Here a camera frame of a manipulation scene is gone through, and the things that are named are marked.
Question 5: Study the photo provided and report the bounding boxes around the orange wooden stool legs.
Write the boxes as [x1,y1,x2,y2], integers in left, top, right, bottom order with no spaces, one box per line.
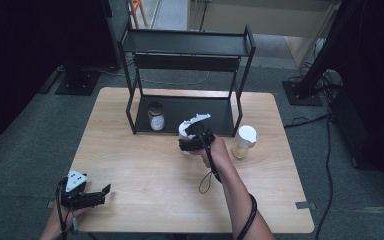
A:
[128,0,149,30]

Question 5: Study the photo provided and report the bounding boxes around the beige cabinet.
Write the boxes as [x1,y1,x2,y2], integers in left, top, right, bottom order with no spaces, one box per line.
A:
[187,0,343,69]

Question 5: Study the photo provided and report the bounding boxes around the person's left hand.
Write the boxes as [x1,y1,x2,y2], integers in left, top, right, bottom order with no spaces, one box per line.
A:
[39,205,88,240]

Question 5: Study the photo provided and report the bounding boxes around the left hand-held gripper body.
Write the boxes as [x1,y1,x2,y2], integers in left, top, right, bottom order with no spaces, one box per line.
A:
[59,169,89,211]

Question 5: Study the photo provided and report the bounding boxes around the black slanted stand pole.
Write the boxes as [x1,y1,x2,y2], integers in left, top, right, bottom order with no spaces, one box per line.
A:
[296,0,361,98]

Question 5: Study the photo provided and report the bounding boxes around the dark-lidded glass jar white contents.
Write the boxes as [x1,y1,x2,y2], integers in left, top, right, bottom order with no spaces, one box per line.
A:
[147,101,166,132]

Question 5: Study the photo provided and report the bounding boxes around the long black floor cable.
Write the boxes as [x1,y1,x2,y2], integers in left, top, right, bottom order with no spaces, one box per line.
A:
[314,114,335,240]

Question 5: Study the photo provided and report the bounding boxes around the grey cable plug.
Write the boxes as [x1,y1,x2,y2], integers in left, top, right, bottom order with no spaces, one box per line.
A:
[70,215,80,234]

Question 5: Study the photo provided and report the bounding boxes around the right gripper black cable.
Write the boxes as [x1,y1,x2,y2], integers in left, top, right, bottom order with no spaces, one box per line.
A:
[203,146,259,240]

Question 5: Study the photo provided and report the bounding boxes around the thin black lanyard loop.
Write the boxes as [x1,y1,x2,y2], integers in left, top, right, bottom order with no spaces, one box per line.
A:
[198,170,215,195]

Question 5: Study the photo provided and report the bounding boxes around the white-lidded jar yellow contents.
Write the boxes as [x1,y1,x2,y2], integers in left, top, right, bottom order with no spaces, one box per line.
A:
[231,124,258,160]

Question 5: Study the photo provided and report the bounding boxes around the black curtain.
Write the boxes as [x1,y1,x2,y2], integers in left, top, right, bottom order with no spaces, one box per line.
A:
[0,0,114,158]

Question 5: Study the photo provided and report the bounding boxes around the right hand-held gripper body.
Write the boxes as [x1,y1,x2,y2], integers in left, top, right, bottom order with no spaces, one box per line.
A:
[182,113,217,152]

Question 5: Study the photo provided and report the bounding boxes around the black metal two-tier rack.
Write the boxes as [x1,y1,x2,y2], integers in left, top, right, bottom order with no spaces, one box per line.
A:
[117,23,257,137]

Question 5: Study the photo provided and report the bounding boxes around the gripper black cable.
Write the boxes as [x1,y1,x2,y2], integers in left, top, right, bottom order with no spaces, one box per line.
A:
[55,177,81,240]
[203,146,259,240]

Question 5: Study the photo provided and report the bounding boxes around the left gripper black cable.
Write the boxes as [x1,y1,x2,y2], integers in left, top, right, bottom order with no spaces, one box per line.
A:
[55,177,81,240]

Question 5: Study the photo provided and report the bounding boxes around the tangled black cable bundle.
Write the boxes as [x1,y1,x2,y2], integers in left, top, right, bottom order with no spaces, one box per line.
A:
[288,68,345,102]

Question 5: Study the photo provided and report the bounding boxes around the person's right hand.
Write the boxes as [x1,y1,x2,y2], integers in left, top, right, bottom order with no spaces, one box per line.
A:
[191,134,231,169]

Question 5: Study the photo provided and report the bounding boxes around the black stand base plate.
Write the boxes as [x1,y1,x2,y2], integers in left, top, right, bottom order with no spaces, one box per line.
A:
[54,68,102,97]
[282,79,324,107]

